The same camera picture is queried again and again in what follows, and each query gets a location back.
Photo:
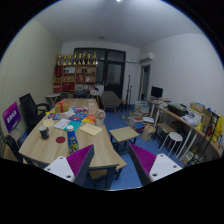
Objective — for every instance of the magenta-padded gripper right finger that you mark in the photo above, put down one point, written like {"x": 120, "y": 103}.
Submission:
{"x": 163, "y": 166}

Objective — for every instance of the dark framed glass door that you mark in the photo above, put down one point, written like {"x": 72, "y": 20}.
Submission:
{"x": 115, "y": 71}

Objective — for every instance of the pink flowers in white pot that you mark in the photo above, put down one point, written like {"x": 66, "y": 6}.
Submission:
{"x": 100, "y": 116}

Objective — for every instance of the blue drink bottle white cap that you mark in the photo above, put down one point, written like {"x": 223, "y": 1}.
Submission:
{"x": 72, "y": 140}

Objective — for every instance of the brown square stool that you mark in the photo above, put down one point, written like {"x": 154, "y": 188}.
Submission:
{"x": 164, "y": 127}

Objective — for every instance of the purple sign board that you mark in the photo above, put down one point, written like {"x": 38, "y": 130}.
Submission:
{"x": 11, "y": 116}

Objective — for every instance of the small wooden side table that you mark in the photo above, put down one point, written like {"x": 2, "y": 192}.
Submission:
{"x": 124, "y": 133}

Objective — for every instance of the wooden shelf unit with trophies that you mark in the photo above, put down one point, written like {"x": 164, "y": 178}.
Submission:
{"x": 75, "y": 76}

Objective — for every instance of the wooden chair dark frame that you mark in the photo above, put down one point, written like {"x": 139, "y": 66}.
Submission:
{"x": 110, "y": 168}

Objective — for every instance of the pink package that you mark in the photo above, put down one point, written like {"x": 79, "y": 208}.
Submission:
{"x": 81, "y": 109}

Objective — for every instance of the white round stool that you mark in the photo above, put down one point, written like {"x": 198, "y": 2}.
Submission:
{"x": 175, "y": 136}

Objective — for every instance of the blue printed book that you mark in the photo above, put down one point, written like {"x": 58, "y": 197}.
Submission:
{"x": 78, "y": 116}

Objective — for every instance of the black computer monitor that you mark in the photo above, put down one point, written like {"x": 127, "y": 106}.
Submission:
{"x": 156, "y": 91}

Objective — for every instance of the yellow gift box red ribbon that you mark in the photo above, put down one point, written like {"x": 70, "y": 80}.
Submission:
{"x": 62, "y": 107}

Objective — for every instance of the black tripod stand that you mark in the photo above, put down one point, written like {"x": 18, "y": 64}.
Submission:
{"x": 128, "y": 93}

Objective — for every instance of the black mug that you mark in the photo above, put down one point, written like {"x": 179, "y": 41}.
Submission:
{"x": 44, "y": 132}

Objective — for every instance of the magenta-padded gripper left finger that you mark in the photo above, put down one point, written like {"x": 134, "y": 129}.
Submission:
{"x": 60, "y": 166}

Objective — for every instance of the teal book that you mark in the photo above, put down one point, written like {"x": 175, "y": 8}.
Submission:
{"x": 76, "y": 125}

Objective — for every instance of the brown paper bag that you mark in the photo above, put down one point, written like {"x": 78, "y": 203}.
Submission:
{"x": 148, "y": 132}

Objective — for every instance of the white air conditioner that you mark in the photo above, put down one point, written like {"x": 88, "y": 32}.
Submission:
{"x": 146, "y": 56}

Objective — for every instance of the black office chair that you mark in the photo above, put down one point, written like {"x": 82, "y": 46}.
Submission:
{"x": 28, "y": 108}

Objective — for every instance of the pile of books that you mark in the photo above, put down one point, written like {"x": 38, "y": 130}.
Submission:
{"x": 140, "y": 113}

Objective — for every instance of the grey armchair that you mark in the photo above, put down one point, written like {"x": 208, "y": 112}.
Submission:
{"x": 110, "y": 99}

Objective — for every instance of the orange book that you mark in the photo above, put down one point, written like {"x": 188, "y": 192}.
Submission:
{"x": 89, "y": 119}

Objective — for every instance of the long cluttered wall desk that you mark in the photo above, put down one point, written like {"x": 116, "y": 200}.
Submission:
{"x": 186, "y": 123}

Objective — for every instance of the small round white table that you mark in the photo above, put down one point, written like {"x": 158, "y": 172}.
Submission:
{"x": 53, "y": 96}

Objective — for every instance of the tan upright cardboard box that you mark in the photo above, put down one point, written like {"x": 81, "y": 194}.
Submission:
{"x": 91, "y": 107}

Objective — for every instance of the white booklet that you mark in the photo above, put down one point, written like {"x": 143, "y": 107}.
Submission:
{"x": 62, "y": 124}

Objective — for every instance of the black slatted chair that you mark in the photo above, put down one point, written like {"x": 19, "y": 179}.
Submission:
{"x": 11, "y": 143}

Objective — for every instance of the flat round red coaster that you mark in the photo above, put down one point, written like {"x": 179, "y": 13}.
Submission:
{"x": 60, "y": 139}

